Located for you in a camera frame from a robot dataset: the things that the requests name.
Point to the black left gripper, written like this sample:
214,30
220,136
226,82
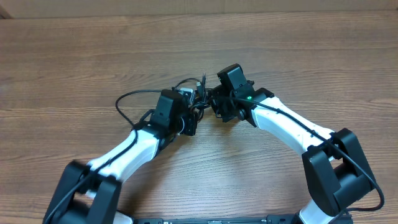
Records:
189,125

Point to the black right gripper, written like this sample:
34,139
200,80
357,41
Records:
218,104

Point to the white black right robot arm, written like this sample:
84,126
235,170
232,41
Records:
336,169

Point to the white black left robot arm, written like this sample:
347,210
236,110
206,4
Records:
89,193

